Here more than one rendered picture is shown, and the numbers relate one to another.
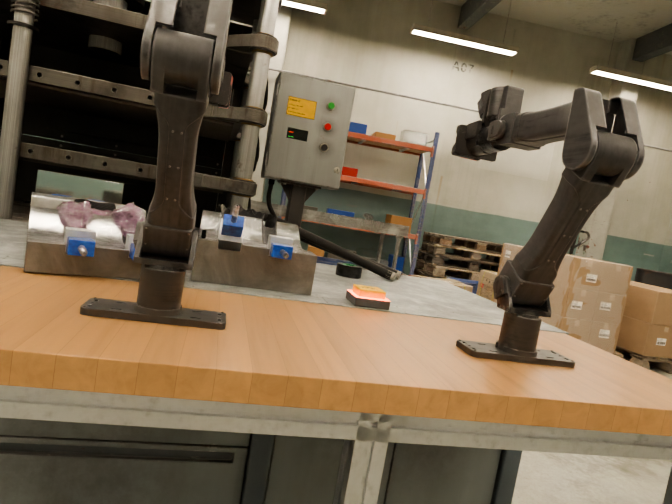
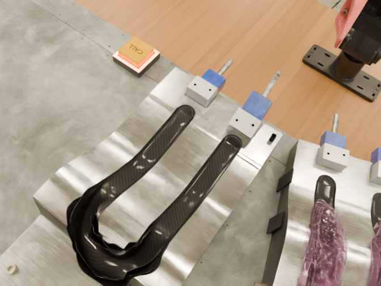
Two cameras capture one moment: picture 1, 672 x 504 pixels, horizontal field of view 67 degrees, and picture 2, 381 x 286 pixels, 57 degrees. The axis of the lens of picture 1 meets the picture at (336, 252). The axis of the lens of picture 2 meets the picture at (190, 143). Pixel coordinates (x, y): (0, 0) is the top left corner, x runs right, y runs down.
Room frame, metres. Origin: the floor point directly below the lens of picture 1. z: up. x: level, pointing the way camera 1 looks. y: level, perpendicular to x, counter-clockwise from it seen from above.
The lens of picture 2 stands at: (1.44, 0.39, 1.47)
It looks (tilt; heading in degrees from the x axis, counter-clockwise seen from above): 62 degrees down; 220
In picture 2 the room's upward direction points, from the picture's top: 11 degrees clockwise
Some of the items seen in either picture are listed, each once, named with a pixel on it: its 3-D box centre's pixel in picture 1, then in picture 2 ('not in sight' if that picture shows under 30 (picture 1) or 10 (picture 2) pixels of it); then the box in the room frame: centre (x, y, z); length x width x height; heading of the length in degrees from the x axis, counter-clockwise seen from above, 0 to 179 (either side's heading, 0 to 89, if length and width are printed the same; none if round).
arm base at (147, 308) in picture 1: (160, 290); (348, 63); (0.74, 0.25, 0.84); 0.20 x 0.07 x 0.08; 103
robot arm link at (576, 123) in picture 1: (554, 141); not in sight; (0.89, -0.34, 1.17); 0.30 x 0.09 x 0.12; 13
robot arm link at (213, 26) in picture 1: (193, 61); not in sight; (0.75, 0.25, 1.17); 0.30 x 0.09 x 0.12; 13
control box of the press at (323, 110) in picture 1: (285, 265); not in sight; (2.06, 0.19, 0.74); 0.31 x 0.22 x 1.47; 104
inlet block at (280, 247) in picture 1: (281, 251); (214, 80); (1.08, 0.11, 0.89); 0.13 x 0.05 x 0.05; 14
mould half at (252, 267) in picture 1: (249, 244); (149, 197); (1.33, 0.23, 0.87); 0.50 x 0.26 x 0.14; 14
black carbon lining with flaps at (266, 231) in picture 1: (248, 226); (160, 184); (1.31, 0.23, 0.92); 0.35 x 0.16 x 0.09; 14
